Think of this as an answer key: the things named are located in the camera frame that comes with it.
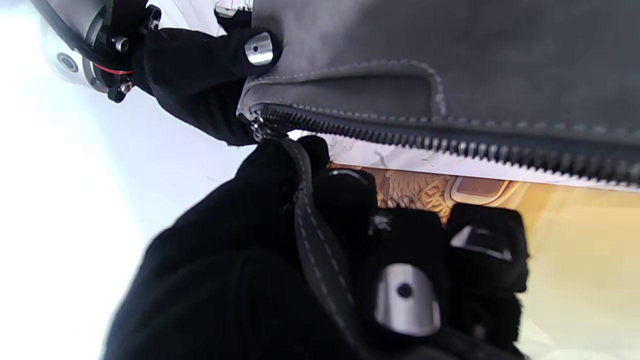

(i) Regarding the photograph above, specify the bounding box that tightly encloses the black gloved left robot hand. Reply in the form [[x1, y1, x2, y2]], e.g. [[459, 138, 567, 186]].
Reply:
[[102, 135, 530, 360]]

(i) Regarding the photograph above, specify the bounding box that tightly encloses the grey felt zip pouch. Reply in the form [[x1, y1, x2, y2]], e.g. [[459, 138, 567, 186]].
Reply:
[[236, 0, 640, 360]]

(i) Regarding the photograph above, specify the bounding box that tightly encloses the cream knitted cushion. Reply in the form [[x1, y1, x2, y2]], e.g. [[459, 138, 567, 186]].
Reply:
[[372, 168, 453, 223]]

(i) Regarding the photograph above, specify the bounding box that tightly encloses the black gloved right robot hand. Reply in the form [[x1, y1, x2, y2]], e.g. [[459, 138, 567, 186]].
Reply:
[[132, 7, 283, 147]]

